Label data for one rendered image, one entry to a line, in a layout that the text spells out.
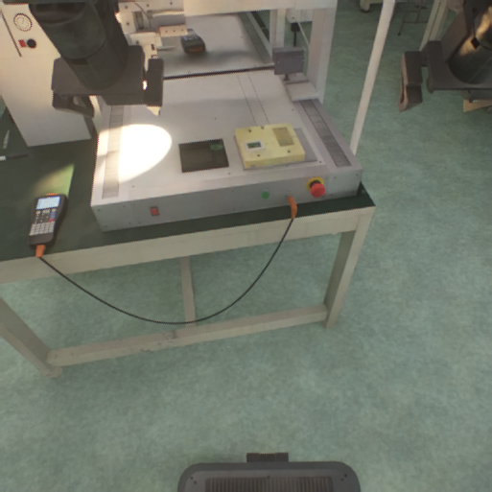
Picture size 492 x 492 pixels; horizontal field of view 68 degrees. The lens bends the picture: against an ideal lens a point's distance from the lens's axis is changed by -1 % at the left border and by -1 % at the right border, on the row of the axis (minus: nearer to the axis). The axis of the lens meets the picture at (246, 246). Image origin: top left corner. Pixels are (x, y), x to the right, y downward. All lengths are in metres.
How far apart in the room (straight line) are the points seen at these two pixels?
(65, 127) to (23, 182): 0.24
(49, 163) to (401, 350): 1.53
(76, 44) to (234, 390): 1.35
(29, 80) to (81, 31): 0.96
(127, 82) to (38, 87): 0.91
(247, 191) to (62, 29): 0.67
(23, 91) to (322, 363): 1.45
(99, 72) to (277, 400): 1.33
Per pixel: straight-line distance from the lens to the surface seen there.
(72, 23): 0.43
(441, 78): 0.54
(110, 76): 0.50
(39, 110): 1.44
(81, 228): 1.12
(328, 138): 1.17
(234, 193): 0.99
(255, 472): 1.24
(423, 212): 2.34
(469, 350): 1.88
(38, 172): 1.38
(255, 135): 1.09
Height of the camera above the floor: 1.49
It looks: 49 degrees down
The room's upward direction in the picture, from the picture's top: 1 degrees counter-clockwise
